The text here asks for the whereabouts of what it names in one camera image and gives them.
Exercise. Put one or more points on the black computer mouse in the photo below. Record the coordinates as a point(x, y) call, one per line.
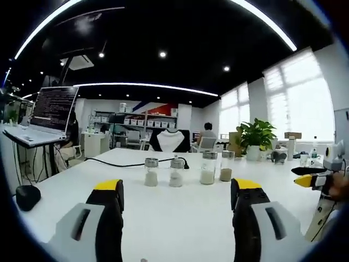
point(27, 197)

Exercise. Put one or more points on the flat cardboard box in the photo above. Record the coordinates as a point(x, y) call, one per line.
point(293, 134)

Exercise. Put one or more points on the open white laptop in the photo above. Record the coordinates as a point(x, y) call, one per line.
point(53, 109)

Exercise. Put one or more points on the person's right hand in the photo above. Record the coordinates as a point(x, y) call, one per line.
point(339, 188)

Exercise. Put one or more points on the metal storage shelf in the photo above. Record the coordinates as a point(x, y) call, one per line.
point(136, 122)

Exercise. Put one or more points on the short glass seasoning bottle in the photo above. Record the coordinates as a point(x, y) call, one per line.
point(151, 177)
point(176, 178)

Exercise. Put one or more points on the green potted plant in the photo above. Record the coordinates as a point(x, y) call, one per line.
point(257, 133)

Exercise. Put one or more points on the tall seasoning bottle brown powder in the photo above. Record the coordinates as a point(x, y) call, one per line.
point(226, 173)

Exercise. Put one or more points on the white cabinet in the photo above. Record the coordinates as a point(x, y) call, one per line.
point(94, 144)

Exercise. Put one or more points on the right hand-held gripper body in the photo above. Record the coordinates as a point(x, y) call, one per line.
point(334, 158)

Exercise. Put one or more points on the white cup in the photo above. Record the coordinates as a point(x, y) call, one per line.
point(303, 160)

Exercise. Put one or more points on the tall seasoning bottle white powder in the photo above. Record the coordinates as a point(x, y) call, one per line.
point(207, 174)

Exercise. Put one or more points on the clear plastic water bottle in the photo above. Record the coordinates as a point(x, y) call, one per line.
point(314, 151)

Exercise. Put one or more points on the white thermos bottle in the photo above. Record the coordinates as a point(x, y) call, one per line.
point(291, 148)

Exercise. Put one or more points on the black and white office chair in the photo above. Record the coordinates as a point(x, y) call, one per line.
point(170, 140)

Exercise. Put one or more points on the black laptop stand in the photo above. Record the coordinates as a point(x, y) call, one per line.
point(30, 147)

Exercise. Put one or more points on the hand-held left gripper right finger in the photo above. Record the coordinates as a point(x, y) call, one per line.
point(245, 218)

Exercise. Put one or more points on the grey small object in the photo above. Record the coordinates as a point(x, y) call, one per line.
point(279, 157)

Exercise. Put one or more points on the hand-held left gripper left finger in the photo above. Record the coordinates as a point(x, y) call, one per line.
point(109, 218)

